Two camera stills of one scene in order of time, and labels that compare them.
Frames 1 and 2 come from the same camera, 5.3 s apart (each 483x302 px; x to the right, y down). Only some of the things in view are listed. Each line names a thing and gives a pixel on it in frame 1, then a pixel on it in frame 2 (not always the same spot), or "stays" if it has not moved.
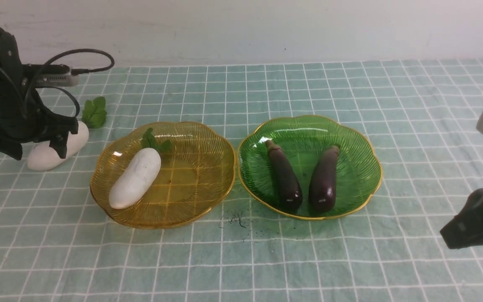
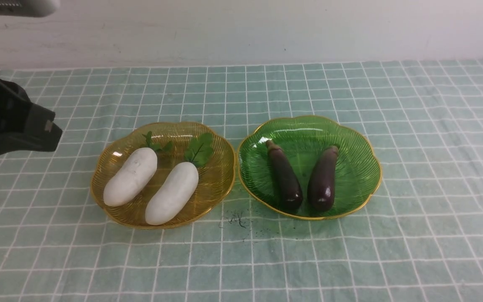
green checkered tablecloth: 40,234 stays
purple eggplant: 286,184 stays
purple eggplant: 322,188 stays
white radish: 42,156 -> 170,192
